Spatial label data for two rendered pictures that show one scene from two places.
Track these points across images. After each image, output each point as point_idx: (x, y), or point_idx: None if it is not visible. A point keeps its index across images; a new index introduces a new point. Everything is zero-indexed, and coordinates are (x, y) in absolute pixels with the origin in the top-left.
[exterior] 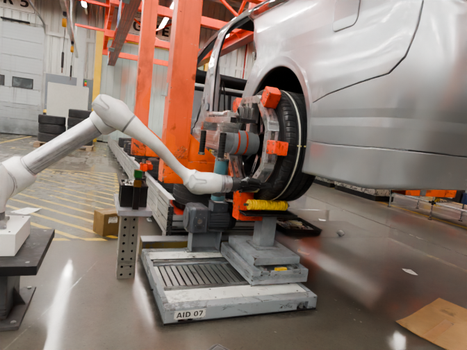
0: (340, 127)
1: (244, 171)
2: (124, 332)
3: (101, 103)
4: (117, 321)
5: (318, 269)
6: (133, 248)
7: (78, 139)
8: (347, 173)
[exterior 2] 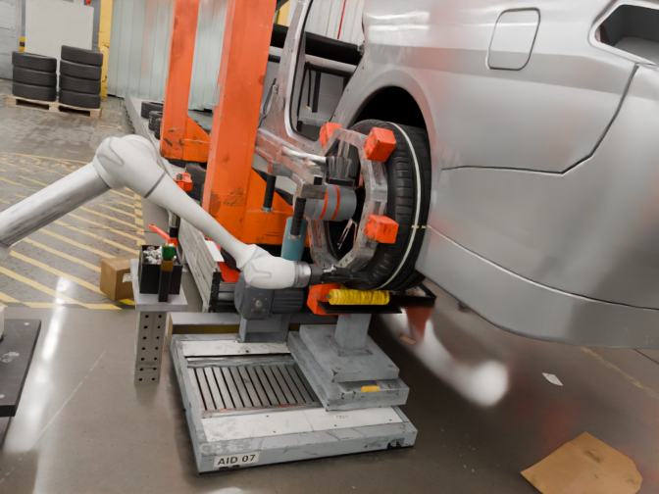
0: (478, 226)
1: (330, 237)
2: (142, 487)
3: (111, 156)
4: (133, 465)
5: (425, 371)
6: (159, 344)
7: (75, 197)
8: (480, 301)
